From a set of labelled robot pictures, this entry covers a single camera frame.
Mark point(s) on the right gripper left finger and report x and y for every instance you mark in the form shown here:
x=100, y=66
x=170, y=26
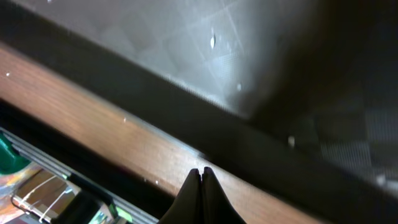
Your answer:
x=186, y=207

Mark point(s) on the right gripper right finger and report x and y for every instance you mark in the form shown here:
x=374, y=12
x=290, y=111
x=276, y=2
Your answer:
x=216, y=206

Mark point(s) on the dark brown serving tray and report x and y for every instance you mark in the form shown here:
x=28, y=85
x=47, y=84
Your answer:
x=293, y=103

